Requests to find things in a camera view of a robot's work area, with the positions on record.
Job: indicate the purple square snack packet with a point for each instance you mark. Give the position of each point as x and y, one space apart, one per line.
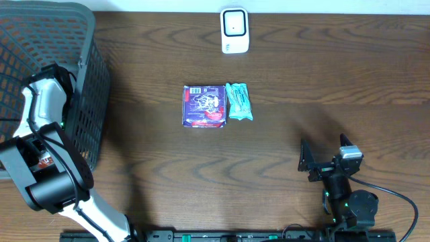
204 106

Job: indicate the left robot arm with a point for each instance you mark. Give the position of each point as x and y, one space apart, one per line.
48 170

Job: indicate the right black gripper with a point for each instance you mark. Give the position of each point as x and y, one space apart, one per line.
307 164

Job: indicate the white barcode scanner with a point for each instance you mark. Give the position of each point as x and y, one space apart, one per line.
234 28

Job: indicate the teal wrapped snack packet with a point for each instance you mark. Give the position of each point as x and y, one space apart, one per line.
240 105

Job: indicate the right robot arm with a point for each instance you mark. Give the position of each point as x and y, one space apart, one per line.
353 209

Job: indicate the black mounting rail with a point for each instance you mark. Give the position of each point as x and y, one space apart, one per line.
252 236

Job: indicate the orange Top snack bar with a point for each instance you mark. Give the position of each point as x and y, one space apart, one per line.
44 160

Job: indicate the grey plastic mesh basket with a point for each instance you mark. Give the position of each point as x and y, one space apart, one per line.
35 34

